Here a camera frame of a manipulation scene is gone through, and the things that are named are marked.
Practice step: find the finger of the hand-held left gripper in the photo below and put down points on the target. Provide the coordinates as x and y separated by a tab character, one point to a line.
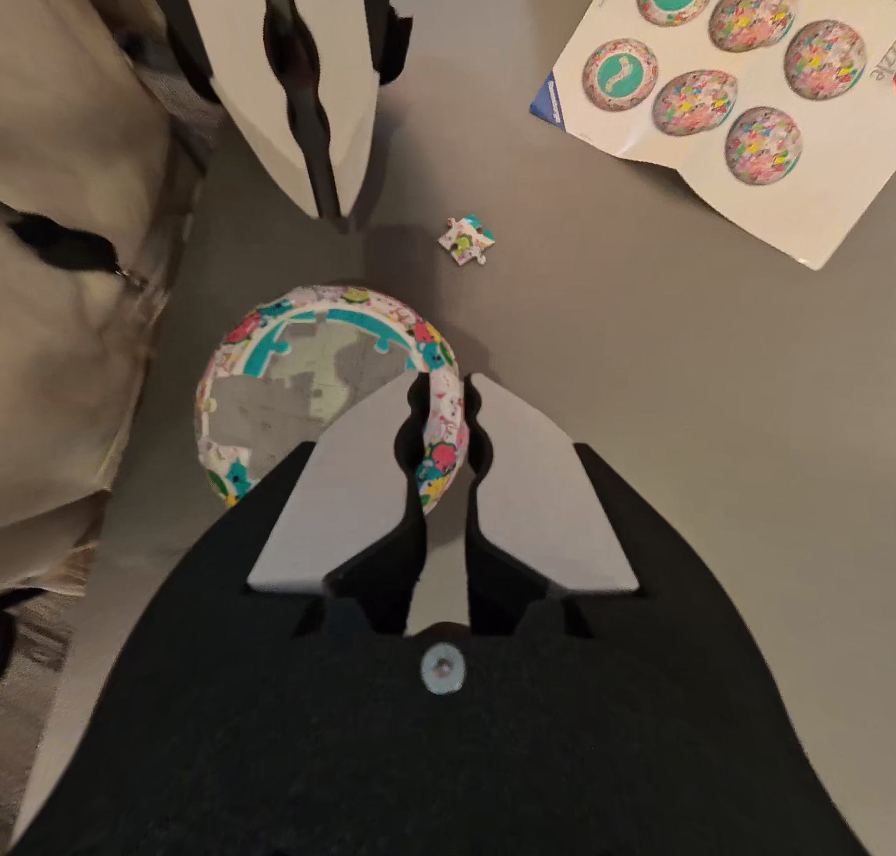
238	44
343	51

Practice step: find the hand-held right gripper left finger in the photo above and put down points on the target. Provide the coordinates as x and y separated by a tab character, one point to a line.
343	513

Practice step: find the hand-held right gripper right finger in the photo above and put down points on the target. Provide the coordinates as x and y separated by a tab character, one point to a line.
539	513

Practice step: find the colourful puzzle ball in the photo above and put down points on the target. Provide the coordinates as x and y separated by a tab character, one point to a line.
280	394

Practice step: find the white multicolour puzzle piece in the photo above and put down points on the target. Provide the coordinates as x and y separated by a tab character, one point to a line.
465	240

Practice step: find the person's cream hoodie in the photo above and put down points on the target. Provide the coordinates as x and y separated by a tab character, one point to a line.
63	345

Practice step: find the paper instruction sheet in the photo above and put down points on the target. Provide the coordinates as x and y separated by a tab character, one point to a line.
735	100

